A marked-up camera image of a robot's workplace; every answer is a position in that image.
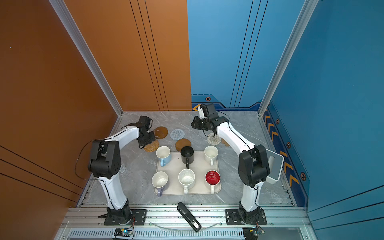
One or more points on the black mug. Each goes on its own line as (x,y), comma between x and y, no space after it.
(187,154)

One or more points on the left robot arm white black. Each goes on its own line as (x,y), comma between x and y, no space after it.
(105,164)

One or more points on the cork paw print coaster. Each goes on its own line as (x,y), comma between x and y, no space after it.
(225,143)

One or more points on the white mug top right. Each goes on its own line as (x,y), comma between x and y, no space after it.
(211,154)

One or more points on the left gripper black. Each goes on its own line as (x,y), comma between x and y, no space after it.
(153,138)

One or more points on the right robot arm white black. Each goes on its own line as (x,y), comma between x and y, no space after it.
(253,164)

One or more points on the light blue mug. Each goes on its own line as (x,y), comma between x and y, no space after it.
(164,155)

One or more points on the white mug purple handle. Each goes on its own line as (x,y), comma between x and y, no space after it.
(160,182)

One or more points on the white multicolour woven coaster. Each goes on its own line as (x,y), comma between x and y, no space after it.
(214,140)

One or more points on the glossy dark brown coaster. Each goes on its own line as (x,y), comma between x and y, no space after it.
(160,132)

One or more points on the red inside white mug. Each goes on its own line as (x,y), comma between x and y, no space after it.
(212,180)

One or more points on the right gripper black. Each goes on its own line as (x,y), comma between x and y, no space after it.
(196,122)

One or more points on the beige serving tray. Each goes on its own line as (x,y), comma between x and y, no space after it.
(202,176)

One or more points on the blue grey woven coaster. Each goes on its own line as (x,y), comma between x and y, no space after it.
(177,134)

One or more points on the white mug centre front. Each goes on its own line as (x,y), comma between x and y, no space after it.
(187,179)

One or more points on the right circuit board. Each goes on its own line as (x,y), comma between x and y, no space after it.
(251,233)

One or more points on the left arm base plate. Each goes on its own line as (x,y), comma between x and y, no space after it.
(136,217)

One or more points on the left green circuit board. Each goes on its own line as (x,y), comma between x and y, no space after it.
(124,233)

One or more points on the rattan woven coaster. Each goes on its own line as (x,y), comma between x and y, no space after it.
(152,147)

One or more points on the round wooden coaster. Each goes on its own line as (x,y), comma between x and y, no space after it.
(182,143)

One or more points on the black stapler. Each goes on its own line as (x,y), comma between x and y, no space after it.
(190,219)

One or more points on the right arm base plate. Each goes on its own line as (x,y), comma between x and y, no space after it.
(233,218)

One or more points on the clear plastic jar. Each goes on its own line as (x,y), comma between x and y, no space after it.
(122,168)

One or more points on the white tissue box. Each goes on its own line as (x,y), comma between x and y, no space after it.
(276,162)

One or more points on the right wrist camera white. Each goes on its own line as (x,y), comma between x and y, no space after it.
(199,108)

